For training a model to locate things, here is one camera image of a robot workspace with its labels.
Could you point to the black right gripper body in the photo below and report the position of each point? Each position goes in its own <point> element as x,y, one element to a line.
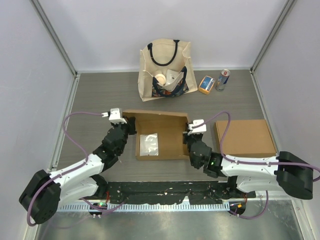
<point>189,139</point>

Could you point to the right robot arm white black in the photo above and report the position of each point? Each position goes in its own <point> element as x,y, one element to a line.
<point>285,171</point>

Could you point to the tape roll in bag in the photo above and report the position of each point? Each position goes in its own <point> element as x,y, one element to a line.
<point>161,79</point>

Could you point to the silver blue drink can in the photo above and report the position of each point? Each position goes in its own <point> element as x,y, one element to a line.
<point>222,80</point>

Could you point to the beige canvas tote bag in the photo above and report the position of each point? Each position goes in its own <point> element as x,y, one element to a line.
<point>159,56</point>

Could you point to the white box in bag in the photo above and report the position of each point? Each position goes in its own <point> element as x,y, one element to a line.
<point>171,76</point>

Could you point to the spare cardboard blank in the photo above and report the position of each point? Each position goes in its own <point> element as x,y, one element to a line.
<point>169,127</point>

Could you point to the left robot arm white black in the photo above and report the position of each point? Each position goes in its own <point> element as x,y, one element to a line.
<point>48,191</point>

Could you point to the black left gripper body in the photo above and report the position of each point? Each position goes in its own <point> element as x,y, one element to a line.
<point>127,129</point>

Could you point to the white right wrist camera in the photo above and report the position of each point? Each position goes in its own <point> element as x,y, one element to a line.
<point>196,127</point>

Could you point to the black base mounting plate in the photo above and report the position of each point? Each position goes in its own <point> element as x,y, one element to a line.
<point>169,192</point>

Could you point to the white slotted cable duct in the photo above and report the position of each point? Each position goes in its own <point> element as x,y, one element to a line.
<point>185,206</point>

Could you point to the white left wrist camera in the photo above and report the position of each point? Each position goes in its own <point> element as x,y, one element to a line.
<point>115,116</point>

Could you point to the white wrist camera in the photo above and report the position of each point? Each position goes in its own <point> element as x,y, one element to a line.
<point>115,116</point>
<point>196,127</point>

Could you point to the brown cardboard box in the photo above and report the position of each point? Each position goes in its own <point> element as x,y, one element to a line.
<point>244,138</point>

